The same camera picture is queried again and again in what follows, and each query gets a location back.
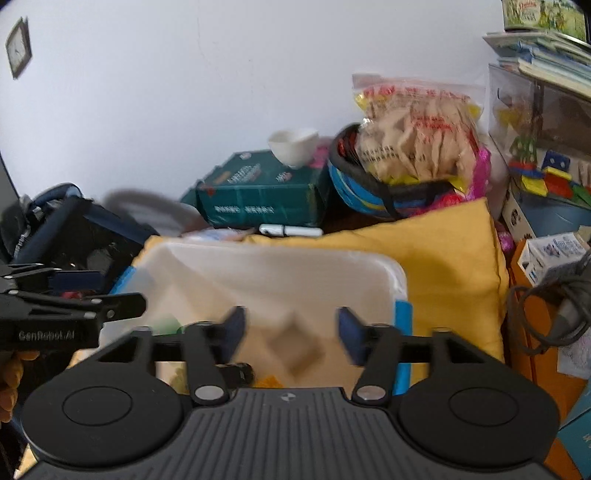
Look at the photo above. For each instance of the clear plastic case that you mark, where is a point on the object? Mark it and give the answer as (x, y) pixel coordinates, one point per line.
(563, 110)

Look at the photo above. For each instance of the printed green tin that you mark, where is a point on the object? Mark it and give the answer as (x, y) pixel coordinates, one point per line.
(540, 16)

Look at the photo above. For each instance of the grey blue tub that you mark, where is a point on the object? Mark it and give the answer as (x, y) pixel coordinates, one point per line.
(554, 217)

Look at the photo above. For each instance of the orange box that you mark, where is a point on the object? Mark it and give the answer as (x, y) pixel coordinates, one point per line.
(531, 364)

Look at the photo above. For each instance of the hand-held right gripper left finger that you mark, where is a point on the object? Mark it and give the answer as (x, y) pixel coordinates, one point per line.
(235, 332)

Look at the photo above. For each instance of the person's left hand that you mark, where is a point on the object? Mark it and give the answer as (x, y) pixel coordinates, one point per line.
(9, 383)

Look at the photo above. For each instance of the stack of books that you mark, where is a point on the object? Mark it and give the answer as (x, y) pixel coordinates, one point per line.
(540, 57)

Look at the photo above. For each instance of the yellow cloth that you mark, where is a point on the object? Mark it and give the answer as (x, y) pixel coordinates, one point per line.
(438, 277)

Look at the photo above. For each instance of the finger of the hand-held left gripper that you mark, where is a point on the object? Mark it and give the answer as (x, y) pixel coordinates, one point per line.
(78, 280)
(69, 307)

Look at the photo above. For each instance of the dark green carton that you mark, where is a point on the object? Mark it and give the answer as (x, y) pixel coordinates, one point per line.
(258, 194)

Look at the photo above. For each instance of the wooden cube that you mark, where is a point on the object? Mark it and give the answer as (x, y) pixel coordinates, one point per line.
(295, 350)

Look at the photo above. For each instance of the wall clock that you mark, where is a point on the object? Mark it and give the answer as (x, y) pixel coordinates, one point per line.
(18, 46)

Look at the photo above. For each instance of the pile of colourful toy blocks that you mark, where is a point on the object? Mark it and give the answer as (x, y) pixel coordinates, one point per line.
(554, 177)

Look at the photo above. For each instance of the white tube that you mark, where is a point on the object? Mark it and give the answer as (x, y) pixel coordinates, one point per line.
(291, 230)

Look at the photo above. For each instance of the dark blue bag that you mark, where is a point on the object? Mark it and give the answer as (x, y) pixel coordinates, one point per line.
(92, 230)

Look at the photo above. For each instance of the pink shiny wrapper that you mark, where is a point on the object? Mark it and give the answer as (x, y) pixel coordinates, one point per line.
(480, 170)

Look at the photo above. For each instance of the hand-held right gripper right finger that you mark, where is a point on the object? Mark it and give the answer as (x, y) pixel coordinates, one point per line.
(349, 337)

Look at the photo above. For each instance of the light blue box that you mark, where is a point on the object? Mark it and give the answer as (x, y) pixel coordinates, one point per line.
(577, 429)

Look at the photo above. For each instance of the translucent plastic storage box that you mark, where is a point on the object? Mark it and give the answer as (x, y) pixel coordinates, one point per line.
(277, 286)

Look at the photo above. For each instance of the white bowl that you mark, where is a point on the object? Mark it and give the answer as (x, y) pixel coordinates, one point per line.
(293, 145)

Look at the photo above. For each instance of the small white printed box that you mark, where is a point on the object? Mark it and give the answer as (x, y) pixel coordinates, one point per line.
(554, 251)

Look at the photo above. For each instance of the white printed paper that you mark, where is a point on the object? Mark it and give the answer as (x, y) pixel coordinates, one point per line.
(575, 355)

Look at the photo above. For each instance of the clear bag of snacks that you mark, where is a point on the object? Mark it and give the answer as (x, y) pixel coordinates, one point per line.
(415, 134)

